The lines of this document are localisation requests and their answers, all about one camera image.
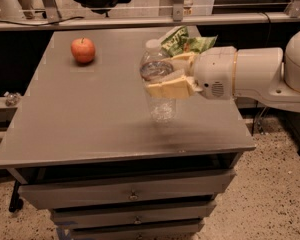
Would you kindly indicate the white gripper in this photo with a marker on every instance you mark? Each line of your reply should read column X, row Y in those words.
column 214, row 71

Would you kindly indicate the clear plastic water bottle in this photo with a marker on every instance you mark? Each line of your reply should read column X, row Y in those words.
column 153, row 67

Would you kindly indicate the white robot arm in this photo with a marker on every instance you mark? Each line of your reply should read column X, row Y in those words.
column 270, row 76

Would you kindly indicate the green jalapeno chip bag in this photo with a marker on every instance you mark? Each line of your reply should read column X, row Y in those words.
column 178, row 41

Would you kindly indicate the red apple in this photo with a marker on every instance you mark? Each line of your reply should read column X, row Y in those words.
column 83, row 50

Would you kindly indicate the grey drawer cabinet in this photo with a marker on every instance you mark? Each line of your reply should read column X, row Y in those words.
column 80, row 123

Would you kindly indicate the bottom grey drawer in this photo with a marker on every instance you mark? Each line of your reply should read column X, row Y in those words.
column 139, row 232

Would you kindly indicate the grey drawer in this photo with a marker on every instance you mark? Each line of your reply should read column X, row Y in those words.
column 126, row 189
column 139, row 232
column 114, row 215

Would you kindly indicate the crumpled clear plastic wrapper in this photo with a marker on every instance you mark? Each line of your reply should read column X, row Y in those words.
column 12, row 99

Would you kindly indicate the middle grey drawer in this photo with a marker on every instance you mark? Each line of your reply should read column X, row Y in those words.
column 114, row 215

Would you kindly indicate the top grey drawer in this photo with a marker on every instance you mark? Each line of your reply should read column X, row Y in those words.
column 126, row 189

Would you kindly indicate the grey metal rail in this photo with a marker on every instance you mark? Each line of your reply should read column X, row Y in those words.
column 78, row 23

